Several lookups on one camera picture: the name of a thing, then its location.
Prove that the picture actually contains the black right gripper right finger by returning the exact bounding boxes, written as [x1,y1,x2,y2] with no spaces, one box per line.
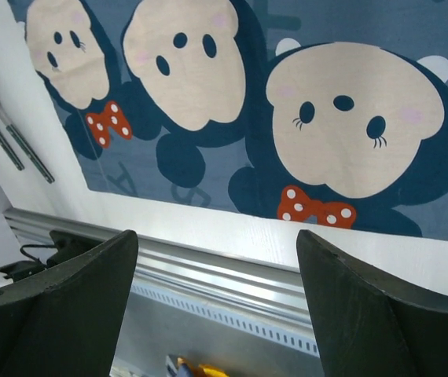
[296,230,448,376]

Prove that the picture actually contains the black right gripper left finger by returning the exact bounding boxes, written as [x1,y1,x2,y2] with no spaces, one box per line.
[0,230,138,376]

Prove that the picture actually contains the blue cartoon mouse placemat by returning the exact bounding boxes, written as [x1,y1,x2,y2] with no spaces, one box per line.
[10,1,448,241]

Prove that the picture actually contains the spoon with green handle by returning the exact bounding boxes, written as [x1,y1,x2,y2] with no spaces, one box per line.
[0,102,55,184]

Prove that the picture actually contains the aluminium mounting rail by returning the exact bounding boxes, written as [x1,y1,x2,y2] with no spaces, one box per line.
[2,207,315,327]

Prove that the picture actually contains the perforated cable duct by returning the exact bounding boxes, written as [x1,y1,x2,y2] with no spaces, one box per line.
[131,283,320,358]

